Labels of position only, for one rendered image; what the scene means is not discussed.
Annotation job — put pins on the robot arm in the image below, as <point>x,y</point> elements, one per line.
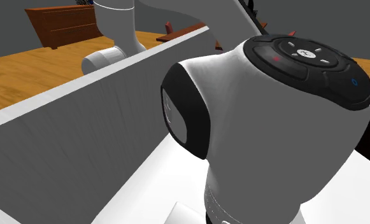
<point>265,130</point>

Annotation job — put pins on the red chair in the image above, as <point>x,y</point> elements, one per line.
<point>292,33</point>
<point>169,28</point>

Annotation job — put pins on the white grey upright panel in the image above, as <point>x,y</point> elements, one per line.
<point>79,130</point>

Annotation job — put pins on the brown wooden chest of drawers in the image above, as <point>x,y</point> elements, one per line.
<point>63,26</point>

